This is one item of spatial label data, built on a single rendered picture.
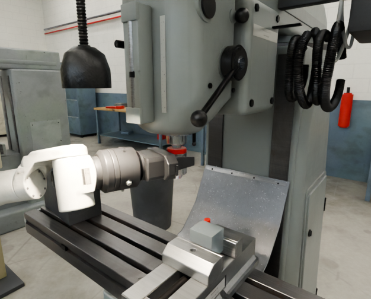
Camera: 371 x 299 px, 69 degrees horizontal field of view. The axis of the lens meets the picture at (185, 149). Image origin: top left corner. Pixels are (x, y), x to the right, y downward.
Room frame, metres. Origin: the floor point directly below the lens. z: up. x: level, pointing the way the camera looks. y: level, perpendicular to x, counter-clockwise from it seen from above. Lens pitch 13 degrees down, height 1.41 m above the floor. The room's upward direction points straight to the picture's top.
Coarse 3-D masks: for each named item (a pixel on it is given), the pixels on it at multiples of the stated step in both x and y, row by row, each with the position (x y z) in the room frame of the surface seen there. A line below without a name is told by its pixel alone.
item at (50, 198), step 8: (48, 176) 0.92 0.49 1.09; (48, 184) 0.92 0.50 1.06; (48, 192) 0.93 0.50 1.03; (96, 192) 0.89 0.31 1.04; (48, 200) 0.94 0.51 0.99; (56, 200) 0.88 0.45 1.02; (96, 200) 0.89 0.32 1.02; (56, 208) 0.89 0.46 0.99; (88, 208) 0.87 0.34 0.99; (96, 208) 0.89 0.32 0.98; (64, 216) 0.84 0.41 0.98; (72, 216) 0.83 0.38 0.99; (80, 216) 0.85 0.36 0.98; (88, 216) 0.87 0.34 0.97; (72, 224) 0.83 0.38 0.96
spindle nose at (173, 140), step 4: (168, 136) 0.60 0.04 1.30; (172, 136) 0.59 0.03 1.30; (176, 136) 0.59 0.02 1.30; (180, 136) 0.59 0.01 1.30; (184, 136) 0.60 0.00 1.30; (168, 140) 0.60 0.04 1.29; (172, 140) 0.59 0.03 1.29; (176, 140) 0.59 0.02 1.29; (180, 140) 0.59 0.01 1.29; (184, 140) 0.60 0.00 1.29; (168, 144) 0.60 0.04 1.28; (172, 144) 0.59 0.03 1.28; (176, 144) 0.59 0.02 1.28; (180, 144) 0.59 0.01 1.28
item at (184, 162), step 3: (177, 159) 0.58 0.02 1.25; (180, 159) 0.58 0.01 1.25; (183, 159) 0.59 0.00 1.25; (186, 159) 0.59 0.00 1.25; (189, 159) 0.60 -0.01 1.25; (192, 159) 0.60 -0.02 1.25; (180, 162) 0.58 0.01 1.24; (183, 162) 0.59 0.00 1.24; (186, 162) 0.59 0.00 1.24; (189, 162) 0.60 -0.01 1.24; (192, 162) 0.60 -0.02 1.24; (180, 165) 0.58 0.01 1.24; (183, 165) 0.59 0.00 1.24; (186, 165) 0.59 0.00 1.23; (189, 165) 0.60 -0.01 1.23; (192, 165) 0.60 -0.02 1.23; (180, 168) 0.58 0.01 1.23; (183, 168) 0.59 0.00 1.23
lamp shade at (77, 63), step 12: (72, 48) 0.41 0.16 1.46; (84, 48) 0.41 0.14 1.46; (96, 48) 0.43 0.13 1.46; (72, 60) 0.40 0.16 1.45; (84, 60) 0.40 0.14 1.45; (96, 60) 0.41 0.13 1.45; (60, 72) 0.41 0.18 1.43; (72, 72) 0.39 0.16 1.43; (84, 72) 0.39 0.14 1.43; (96, 72) 0.40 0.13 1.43; (108, 72) 0.42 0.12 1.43; (72, 84) 0.39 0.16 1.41; (84, 84) 0.39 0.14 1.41; (96, 84) 0.40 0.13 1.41; (108, 84) 0.42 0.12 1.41
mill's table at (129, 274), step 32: (32, 224) 0.90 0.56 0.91; (64, 224) 0.87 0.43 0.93; (96, 224) 0.85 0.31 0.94; (128, 224) 0.84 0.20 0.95; (64, 256) 0.75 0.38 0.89; (96, 256) 0.65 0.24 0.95; (128, 256) 0.65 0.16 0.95; (160, 256) 0.67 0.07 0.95; (256, 288) 0.53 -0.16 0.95; (288, 288) 0.53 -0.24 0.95
